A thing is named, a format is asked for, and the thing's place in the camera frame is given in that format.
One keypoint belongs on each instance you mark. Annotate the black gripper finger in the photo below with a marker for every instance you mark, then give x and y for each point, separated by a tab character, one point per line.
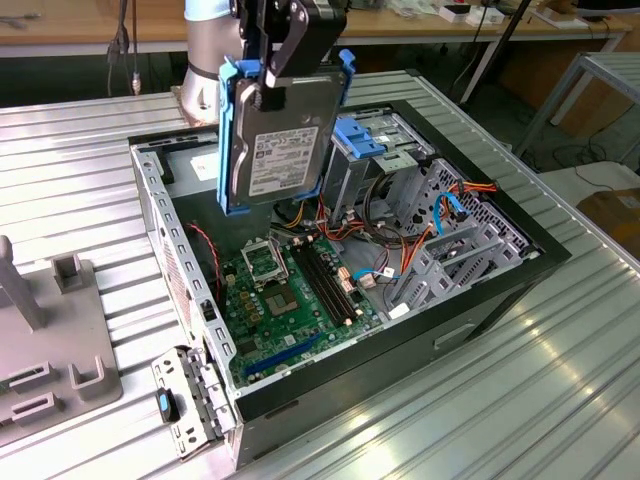
290	40
255	30

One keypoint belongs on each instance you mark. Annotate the hard disk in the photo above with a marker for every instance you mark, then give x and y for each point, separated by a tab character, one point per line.
285	150

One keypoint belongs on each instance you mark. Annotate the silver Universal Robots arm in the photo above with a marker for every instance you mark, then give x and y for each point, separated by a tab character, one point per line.
200	60

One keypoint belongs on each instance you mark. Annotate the grey metal disk bay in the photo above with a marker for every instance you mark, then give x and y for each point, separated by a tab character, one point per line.
440	280

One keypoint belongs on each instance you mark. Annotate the wooden desk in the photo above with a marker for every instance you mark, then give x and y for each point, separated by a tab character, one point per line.
425	25
60	27

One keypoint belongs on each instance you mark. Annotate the blue plastic drive latch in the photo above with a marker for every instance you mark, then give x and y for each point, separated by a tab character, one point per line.
360	140

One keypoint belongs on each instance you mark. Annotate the white box black lid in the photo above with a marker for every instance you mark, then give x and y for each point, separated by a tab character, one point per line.
452	16

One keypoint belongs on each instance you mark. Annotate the grey metal drive cage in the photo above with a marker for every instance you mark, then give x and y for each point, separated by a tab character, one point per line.
350	180

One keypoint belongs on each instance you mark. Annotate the small white box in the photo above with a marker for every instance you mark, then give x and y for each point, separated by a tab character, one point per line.
485	19

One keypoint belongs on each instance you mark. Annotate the black tripod pole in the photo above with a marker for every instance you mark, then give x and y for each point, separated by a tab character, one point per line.
500	45

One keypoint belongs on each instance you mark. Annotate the grey power supply unit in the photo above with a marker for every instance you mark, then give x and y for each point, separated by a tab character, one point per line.
240	230

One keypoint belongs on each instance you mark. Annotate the black RAM slot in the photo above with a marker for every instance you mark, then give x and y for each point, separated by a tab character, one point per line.
336	281
316	286
329	283
323	285

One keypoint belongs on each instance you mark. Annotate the CPU socket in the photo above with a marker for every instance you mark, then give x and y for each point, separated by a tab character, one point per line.
282	302

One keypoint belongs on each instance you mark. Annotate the green motherboard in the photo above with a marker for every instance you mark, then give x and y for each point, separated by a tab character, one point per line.
305	325

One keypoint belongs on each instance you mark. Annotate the white label tag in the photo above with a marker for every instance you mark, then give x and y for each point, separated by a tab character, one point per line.
398	312

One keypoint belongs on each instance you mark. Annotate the blue expansion slot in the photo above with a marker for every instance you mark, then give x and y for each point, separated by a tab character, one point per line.
282	356

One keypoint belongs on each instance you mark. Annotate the brown cardboard box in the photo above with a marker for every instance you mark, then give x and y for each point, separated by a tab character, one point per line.
615	215

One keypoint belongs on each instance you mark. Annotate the black open PC case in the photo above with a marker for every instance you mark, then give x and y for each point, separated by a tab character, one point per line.
350	380

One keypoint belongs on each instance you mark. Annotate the grey part rack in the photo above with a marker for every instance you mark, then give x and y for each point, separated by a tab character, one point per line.
60	320

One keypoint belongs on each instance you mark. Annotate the blue black latch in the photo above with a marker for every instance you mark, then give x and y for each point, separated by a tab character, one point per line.
165	406

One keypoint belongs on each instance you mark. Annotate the grey expansion card retainer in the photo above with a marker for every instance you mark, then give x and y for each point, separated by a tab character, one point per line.
187	435

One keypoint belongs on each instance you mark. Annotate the brown arm base plate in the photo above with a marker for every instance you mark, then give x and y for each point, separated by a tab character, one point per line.
186	120

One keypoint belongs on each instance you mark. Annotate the grey metal frame table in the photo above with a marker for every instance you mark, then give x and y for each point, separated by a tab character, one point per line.
617	65

